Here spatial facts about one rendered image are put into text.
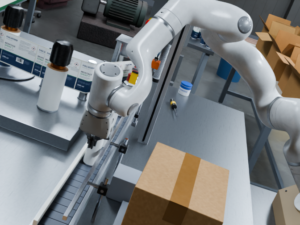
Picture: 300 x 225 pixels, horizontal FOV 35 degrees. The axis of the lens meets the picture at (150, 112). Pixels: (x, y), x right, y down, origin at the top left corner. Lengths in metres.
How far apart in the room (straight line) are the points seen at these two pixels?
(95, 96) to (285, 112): 0.65
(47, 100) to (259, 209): 0.96
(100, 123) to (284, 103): 0.63
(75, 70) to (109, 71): 0.80
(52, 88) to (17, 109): 0.16
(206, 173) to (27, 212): 0.55
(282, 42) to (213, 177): 3.22
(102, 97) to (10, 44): 0.95
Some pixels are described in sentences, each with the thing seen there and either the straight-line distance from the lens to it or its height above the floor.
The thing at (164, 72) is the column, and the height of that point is 1.17.
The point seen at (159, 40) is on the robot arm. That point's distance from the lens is 1.44.
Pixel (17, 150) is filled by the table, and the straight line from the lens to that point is 1.79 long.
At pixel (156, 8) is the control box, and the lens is 2.00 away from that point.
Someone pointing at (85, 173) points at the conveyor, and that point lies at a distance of 1.66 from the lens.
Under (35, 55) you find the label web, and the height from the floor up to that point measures 1.01.
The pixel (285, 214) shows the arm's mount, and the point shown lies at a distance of 1.89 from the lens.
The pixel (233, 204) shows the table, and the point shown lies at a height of 0.83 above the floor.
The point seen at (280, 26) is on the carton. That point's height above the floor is 1.12.
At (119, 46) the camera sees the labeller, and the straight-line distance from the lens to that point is 2.35.
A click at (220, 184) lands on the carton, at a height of 1.12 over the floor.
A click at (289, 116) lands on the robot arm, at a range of 1.64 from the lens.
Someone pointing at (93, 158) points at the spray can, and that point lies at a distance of 1.69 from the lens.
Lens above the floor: 1.75
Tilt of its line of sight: 22 degrees down
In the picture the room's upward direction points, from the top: 20 degrees clockwise
